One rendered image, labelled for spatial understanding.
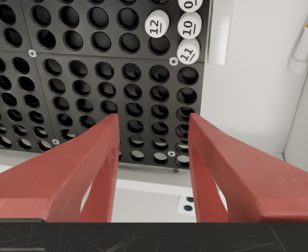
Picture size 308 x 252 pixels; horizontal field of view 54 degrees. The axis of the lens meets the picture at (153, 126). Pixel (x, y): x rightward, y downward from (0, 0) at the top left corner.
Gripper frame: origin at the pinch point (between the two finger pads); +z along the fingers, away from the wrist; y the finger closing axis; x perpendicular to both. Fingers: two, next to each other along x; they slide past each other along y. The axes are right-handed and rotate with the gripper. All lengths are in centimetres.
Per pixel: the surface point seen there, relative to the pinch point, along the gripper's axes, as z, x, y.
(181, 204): 17.3, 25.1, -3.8
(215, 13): 12.2, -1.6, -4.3
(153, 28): 6.4, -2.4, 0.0
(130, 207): 22.5, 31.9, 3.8
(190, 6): 6.1, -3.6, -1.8
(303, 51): 11.1, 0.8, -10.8
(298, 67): 11.0, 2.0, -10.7
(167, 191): 8.0, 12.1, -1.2
